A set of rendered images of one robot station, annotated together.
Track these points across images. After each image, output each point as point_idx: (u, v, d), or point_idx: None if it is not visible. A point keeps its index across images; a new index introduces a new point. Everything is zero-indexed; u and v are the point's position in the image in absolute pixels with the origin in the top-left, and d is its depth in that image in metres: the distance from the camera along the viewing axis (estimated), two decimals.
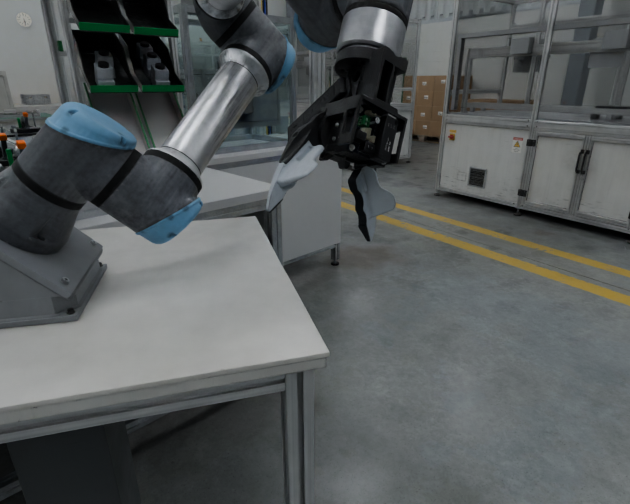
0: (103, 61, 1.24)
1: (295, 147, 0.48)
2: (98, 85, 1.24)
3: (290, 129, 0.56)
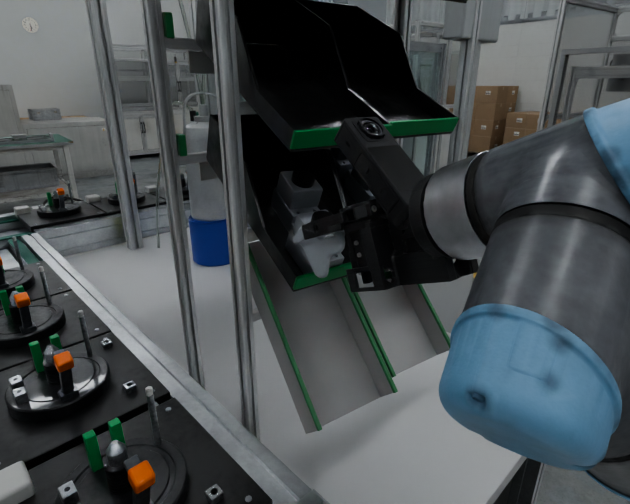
0: (323, 212, 0.50)
1: (316, 232, 0.43)
2: (311, 272, 0.50)
3: (343, 134, 0.39)
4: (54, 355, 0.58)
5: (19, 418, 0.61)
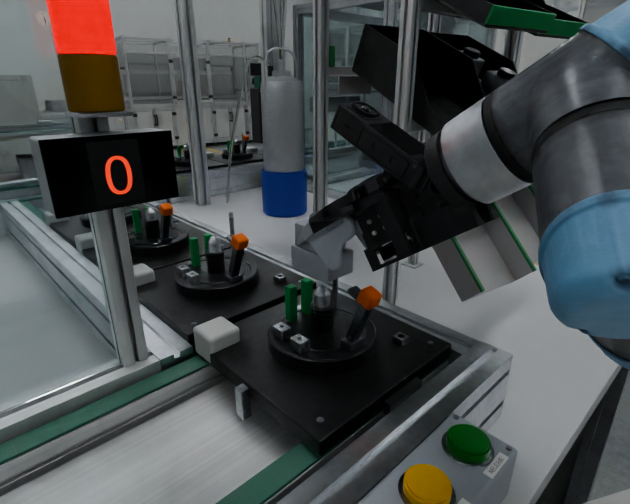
0: None
1: (325, 221, 0.43)
2: (326, 269, 0.49)
3: (340, 118, 0.41)
4: (233, 235, 0.64)
5: (193, 297, 0.67)
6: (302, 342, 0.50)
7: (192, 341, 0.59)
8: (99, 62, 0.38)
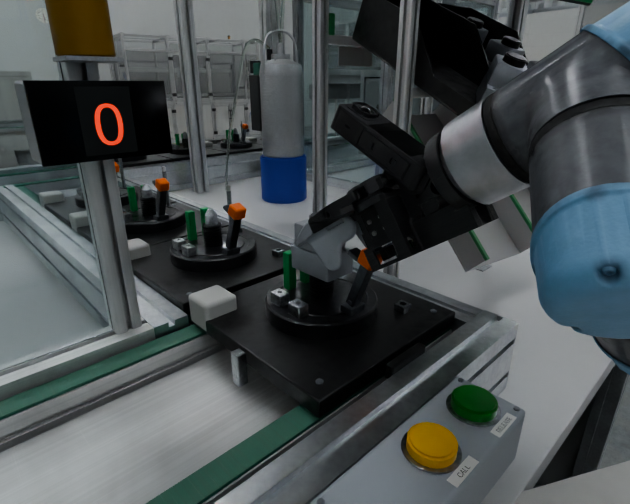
0: (318, 212, 0.51)
1: (325, 221, 0.43)
2: (326, 269, 0.49)
3: (340, 118, 0.41)
4: (230, 204, 0.63)
5: (190, 269, 0.66)
6: (301, 306, 0.48)
7: (187, 310, 0.57)
8: (87, 1, 0.37)
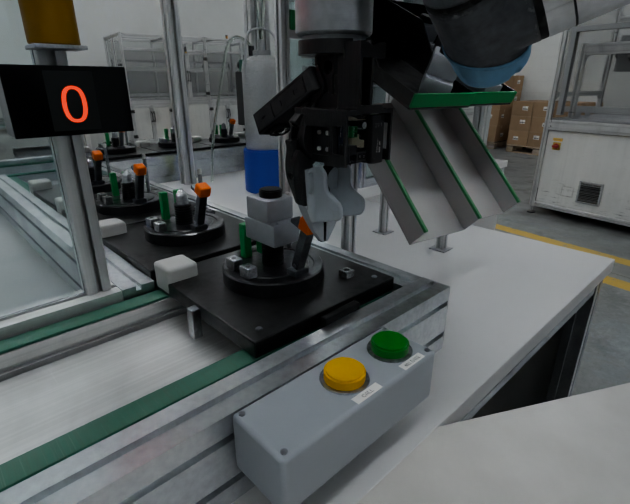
0: (268, 186, 0.57)
1: (300, 185, 0.46)
2: (273, 236, 0.55)
3: (258, 119, 0.50)
4: (196, 183, 0.69)
5: (160, 244, 0.72)
6: (250, 268, 0.54)
7: (154, 277, 0.63)
8: None
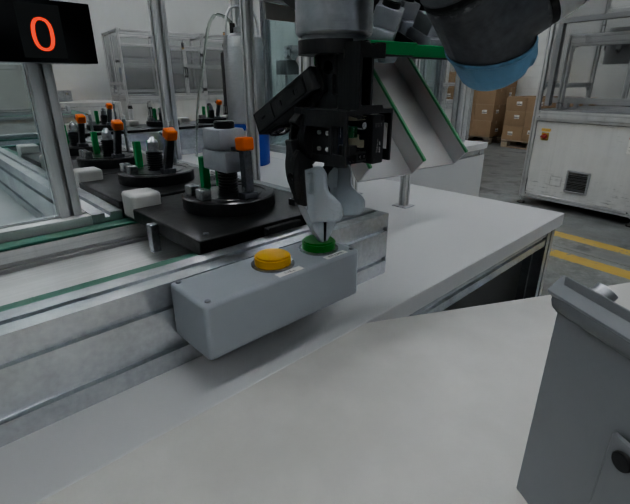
0: (222, 120, 0.63)
1: (300, 185, 0.46)
2: (225, 162, 0.61)
3: (258, 119, 0.50)
4: (163, 127, 0.75)
5: (132, 185, 0.78)
6: (204, 190, 0.61)
7: (122, 208, 0.69)
8: None
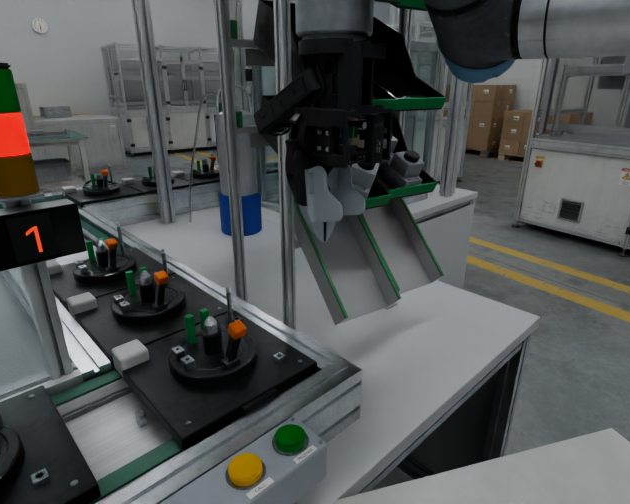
0: None
1: (300, 185, 0.46)
2: None
3: (258, 119, 0.50)
4: (230, 323, 0.62)
5: (189, 384, 0.65)
6: None
7: (186, 444, 0.56)
8: (14, 162, 0.53)
